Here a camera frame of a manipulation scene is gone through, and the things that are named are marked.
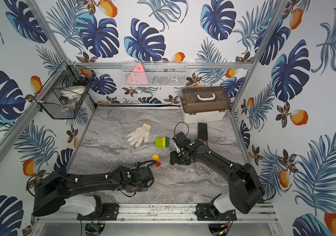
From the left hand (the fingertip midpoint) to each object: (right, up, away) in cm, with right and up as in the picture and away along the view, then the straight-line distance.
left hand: (145, 186), depth 80 cm
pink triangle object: (-6, +63, +10) cm, 64 cm away
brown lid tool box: (+36, +47, +17) cm, 62 cm away
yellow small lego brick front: (+5, +14, +8) cm, 17 cm away
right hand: (+16, +13, +4) cm, 21 cm away
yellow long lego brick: (+10, +22, +18) cm, 30 cm away
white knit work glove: (-10, +25, +24) cm, 36 cm away
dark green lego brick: (+12, +22, +20) cm, 32 cm away
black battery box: (+37, +29, +25) cm, 53 cm away
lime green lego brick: (+6, +22, +18) cm, 29 cm away
